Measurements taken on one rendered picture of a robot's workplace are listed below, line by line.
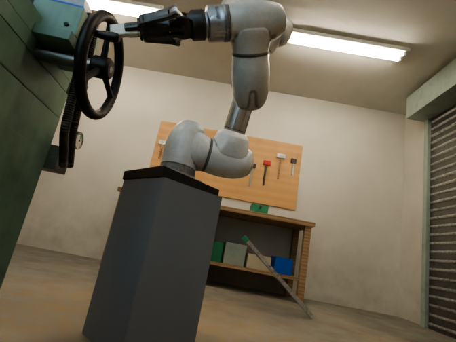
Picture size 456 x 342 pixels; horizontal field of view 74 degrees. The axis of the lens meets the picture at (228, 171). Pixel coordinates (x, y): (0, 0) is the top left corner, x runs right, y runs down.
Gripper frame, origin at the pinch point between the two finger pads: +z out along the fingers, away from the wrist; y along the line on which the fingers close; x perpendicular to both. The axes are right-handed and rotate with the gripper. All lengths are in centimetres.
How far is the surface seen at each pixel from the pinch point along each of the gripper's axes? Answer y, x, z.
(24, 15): -0.5, -6.7, 23.6
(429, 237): -249, 89, -262
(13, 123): -11.1, 16.5, 32.0
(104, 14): 0.5, -4.6, 4.4
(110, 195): -340, -26, 92
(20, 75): -6.9, 5.6, 28.0
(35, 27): -4.6, -6.4, 23.1
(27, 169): -23.4, 25.5, 35.0
